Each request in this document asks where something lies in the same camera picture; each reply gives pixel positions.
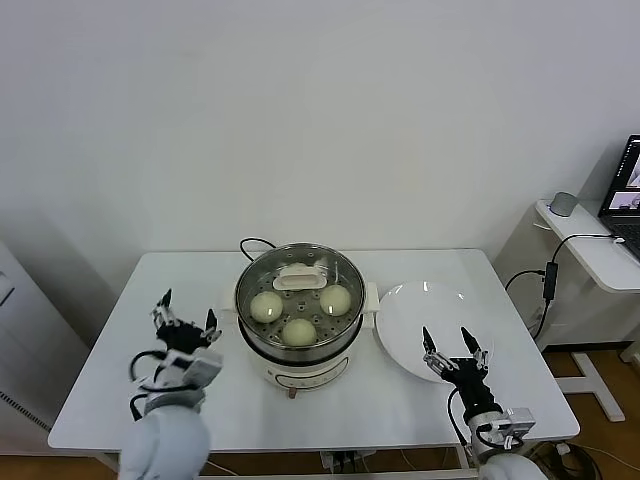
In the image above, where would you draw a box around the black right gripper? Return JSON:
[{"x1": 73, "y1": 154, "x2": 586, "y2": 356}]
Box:
[{"x1": 422, "y1": 326, "x2": 501, "y2": 421}]

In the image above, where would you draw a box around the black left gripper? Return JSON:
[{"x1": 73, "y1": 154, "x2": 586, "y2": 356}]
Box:
[{"x1": 150, "y1": 288, "x2": 224, "y2": 357}]

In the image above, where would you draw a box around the glass pot lid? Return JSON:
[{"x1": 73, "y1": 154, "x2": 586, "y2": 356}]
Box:
[{"x1": 235, "y1": 243, "x2": 366, "y2": 337}]

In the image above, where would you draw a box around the perforated steel steamer basket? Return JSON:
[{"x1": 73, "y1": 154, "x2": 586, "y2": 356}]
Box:
[{"x1": 234, "y1": 243, "x2": 368, "y2": 354}]

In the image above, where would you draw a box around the white round plate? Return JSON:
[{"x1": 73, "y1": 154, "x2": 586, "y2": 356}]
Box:
[{"x1": 375, "y1": 279, "x2": 496, "y2": 385}]

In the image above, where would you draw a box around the white power strip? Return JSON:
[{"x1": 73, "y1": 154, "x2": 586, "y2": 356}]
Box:
[{"x1": 322, "y1": 449, "x2": 376, "y2": 471}]

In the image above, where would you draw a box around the white floor appliance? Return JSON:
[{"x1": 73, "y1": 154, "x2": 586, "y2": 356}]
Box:
[{"x1": 0, "y1": 239, "x2": 91, "y2": 441}]

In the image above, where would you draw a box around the white side desk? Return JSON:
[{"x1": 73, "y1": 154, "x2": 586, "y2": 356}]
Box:
[{"x1": 494, "y1": 198, "x2": 640, "y2": 422}]

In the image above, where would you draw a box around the open dark laptop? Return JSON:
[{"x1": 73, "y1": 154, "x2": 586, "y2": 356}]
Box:
[{"x1": 598, "y1": 133, "x2": 640, "y2": 241}]

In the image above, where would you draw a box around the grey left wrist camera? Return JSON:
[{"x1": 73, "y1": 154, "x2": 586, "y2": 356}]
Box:
[{"x1": 182, "y1": 352, "x2": 225, "y2": 389}]

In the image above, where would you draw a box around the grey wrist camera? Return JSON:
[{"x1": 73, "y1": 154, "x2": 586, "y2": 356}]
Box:
[
  {"x1": 492, "y1": 407, "x2": 537, "y2": 449},
  {"x1": 182, "y1": 352, "x2": 225, "y2": 389}
]

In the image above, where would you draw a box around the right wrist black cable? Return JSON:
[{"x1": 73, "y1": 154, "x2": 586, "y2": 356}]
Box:
[{"x1": 446, "y1": 387, "x2": 474, "y2": 459}]

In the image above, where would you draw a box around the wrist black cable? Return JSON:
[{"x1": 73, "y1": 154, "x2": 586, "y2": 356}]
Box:
[
  {"x1": 127, "y1": 349, "x2": 169, "y2": 421},
  {"x1": 446, "y1": 387, "x2": 474, "y2": 459}
]

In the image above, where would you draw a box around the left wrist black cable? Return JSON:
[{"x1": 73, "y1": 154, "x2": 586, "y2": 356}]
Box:
[{"x1": 127, "y1": 349, "x2": 169, "y2": 421}]

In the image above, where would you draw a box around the black cooker power cord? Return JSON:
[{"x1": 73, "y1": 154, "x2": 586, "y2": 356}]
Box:
[{"x1": 239, "y1": 237, "x2": 277, "y2": 261}]

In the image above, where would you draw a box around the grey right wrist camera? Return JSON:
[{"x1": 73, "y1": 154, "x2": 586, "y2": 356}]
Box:
[{"x1": 492, "y1": 407, "x2": 537, "y2": 449}]

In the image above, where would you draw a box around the white table frame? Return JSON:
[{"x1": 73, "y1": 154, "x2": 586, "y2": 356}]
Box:
[{"x1": 94, "y1": 439, "x2": 484, "y2": 480}]

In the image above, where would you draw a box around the black adapter cable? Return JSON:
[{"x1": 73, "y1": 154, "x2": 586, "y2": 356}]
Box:
[{"x1": 504, "y1": 233, "x2": 627, "y2": 342}]

